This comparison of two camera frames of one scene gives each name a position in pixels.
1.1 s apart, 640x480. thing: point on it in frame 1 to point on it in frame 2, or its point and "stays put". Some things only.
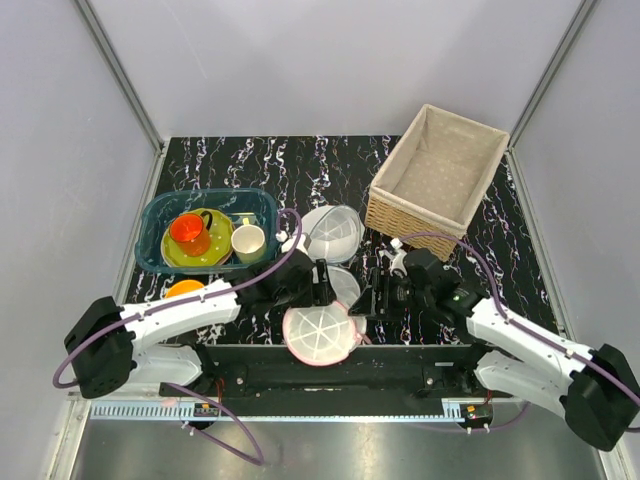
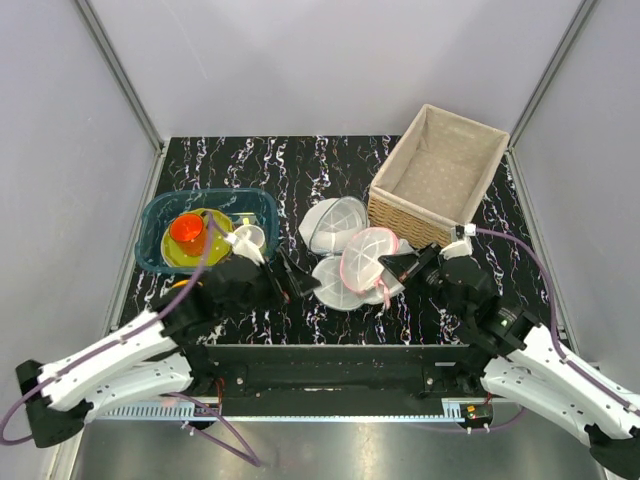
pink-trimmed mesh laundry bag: (326, 334) to (360, 258)
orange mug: (191, 232) stays put
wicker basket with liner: (433, 181) stays put
